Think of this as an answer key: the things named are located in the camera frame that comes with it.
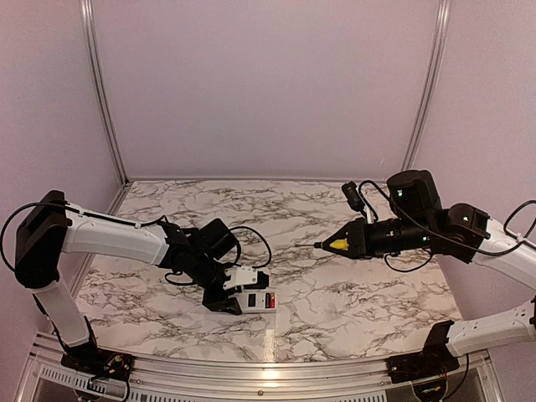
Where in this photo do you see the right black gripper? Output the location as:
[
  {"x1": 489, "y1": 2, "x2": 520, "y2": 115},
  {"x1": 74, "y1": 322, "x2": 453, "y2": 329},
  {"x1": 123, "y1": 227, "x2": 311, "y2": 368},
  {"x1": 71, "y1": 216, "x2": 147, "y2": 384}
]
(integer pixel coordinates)
[{"x1": 322, "y1": 216, "x2": 434, "y2": 260}]

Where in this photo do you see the yellow handled screwdriver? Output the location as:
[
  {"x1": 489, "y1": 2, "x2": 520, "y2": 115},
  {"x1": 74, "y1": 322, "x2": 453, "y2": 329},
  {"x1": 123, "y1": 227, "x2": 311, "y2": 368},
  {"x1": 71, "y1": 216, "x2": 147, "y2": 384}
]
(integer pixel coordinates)
[{"x1": 295, "y1": 239, "x2": 349, "y2": 249}]

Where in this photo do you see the white red remote control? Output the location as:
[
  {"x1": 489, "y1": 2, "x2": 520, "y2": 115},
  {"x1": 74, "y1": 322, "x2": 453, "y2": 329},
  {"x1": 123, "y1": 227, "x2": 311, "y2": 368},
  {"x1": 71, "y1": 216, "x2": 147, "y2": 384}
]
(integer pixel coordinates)
[{"x1": 234, "y1": 290, "x2": 277, "y2": 314}]

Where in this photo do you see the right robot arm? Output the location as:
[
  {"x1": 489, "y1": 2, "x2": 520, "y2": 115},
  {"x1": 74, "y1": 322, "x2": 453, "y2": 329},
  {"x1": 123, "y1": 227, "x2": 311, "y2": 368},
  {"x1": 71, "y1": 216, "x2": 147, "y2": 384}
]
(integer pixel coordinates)
[{"x1": 314, "y1": 170, "x2": 535, "y2": 384}]

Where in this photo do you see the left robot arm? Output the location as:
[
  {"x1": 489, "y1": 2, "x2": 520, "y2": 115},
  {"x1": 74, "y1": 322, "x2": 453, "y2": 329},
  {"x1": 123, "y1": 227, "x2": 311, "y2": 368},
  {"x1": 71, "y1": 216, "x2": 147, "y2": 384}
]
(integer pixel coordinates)
[{"x1": 5, "y1": 190, "x2": 257, "y2": 381}]

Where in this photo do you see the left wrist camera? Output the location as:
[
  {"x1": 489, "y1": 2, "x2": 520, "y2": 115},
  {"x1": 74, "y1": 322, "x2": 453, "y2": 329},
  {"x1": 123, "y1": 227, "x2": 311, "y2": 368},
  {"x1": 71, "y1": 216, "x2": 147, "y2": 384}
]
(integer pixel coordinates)
[{"x1": 223, "y1": 265, "x2": 270, "y2": 290}]

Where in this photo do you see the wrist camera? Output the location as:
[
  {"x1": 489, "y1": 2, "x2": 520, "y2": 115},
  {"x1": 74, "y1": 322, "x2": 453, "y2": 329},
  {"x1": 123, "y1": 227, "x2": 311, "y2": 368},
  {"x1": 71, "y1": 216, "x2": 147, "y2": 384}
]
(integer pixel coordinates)
[
  {"x1": 223, "y1": 265, "x2": 270, "y2": 290},
  {"x1": 341, "y1": 181, "x2": 379, "y2": 223}
]

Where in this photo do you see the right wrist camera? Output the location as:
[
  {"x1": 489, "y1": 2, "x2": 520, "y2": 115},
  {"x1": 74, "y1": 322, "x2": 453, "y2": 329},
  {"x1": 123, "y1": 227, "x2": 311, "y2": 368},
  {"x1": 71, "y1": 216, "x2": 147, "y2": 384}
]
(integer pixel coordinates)
[{"x1": 341, "y1": 181, "x2": 379, "y2": 223}]

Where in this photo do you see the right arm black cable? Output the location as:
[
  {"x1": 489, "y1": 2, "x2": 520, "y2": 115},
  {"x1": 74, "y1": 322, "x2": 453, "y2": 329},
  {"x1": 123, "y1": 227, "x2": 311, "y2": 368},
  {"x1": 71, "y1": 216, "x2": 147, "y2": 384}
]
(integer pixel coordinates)
[{"x1": 358, "y1": 179, "x2": 536, "y2": 273}]

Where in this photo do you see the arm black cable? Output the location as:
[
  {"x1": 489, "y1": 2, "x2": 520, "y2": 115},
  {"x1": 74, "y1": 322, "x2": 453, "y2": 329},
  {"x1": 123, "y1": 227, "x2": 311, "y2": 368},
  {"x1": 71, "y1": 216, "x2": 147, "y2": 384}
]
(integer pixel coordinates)
[
  {"x1": 0, "y1": 201, "x2": 273, "y2": 286},
  {"x1": 358, "y1": 179, "x2": 536, "y2": 273}
]

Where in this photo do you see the front aluminium frame rail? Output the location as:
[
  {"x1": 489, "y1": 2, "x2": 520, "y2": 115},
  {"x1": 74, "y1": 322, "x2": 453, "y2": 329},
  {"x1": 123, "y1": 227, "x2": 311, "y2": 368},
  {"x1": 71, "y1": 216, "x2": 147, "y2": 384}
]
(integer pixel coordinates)
[{"x1": 16, "y1": 334, "x2": 503, "y2": 401}]

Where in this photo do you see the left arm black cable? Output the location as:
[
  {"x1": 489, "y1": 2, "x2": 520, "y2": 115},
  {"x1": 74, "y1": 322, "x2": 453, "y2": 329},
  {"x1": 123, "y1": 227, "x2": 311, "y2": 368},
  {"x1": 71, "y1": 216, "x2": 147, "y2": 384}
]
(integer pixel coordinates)
[{"x1": 0, "y1": 201, "x2": 273, "y2": 286}]

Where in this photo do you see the right aluminium frame post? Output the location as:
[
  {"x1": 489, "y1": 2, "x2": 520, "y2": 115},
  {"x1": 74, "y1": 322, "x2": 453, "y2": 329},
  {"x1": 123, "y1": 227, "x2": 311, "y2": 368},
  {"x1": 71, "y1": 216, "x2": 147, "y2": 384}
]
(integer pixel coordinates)
[{"x1": 401, "y1": 0, "x2": 452, "y2": 170}]

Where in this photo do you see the aluminium frame post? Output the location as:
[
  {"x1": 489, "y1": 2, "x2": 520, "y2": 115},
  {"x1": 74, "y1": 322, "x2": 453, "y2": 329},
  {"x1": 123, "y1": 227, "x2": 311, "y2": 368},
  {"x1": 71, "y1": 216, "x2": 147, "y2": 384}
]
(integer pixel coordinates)
[
  {"x1": 80, "y1": 0, "x2": 129, "y2": 187},
  {"x1": 401, "y1": 0, "x2": 452, "y2": 170}
]

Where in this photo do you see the left aluminium frame post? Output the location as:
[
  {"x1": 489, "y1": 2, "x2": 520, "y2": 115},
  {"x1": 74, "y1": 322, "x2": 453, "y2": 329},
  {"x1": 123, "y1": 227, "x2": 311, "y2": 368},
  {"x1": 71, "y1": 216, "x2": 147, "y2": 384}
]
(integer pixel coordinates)
[{"x1": 80, "y1": 0, "x2": 129, "y2": 187}]

